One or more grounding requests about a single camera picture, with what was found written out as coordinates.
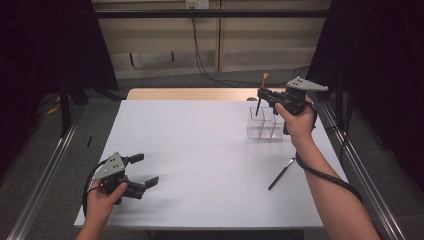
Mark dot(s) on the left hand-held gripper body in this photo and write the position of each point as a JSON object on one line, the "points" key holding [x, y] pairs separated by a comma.
{"points": [[111, 168]]}

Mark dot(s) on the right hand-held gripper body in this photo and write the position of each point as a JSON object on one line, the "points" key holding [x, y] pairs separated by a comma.
{"points": [[293, 101]]}

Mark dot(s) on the dark makeup brush gold ferrule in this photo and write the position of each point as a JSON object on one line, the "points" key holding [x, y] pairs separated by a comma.
{"points": [[265, 79]]}

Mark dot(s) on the clear acrylic organizer box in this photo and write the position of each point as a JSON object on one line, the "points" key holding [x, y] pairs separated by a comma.
{"points": [[263, 129]]}

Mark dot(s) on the thin black makeup brush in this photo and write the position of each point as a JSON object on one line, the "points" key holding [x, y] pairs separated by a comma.
{"points": [[281, 174]]}

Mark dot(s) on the person's right hand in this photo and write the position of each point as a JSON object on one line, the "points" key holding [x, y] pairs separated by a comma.
{"points": [[300, 128]]}

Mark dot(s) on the person's left hand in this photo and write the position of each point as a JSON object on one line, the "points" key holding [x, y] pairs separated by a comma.
{"points": [[100, 206]]}

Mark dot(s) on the small black stick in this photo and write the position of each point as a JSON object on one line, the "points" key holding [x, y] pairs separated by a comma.
{"points": [[89, 141]]}

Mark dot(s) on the black curtain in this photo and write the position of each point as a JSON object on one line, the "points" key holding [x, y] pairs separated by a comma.
{"points": [[376, 83], [43, 50]]}

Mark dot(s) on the black metal crossbar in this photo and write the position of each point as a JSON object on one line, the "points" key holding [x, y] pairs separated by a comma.
{"points": [[200, 13]]}

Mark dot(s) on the white power socket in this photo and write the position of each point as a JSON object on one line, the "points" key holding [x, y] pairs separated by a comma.
{"points": [[197, 3]]}

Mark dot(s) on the beige office desk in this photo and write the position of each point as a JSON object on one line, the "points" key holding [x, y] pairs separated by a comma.
{"points": [[160, 36]]}

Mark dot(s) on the black stand post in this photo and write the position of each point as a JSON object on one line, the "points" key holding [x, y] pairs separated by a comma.
{"points": [[65, 106], [339, 103]]}

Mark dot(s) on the aluminium floor rail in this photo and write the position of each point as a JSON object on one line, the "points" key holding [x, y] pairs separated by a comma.
{"points": [[43, 183], [366, 176]]}

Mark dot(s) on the black desk bracket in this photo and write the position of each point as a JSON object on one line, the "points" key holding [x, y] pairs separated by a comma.
{"points": [[172, 56], [132, 59]]}

